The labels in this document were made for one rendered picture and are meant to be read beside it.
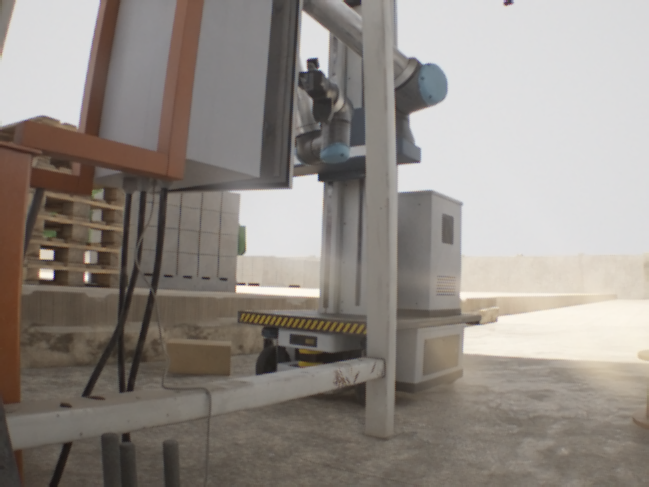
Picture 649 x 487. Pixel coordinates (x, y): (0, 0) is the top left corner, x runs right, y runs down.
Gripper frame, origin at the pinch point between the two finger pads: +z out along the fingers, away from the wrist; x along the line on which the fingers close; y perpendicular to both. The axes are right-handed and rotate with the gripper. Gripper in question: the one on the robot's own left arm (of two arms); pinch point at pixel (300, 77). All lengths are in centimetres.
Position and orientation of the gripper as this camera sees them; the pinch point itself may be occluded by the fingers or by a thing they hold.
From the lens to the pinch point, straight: 142.9
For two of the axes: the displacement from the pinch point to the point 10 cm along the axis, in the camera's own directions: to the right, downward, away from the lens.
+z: -3.3, -0.9, -9.4
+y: 0.4, -10.0, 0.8
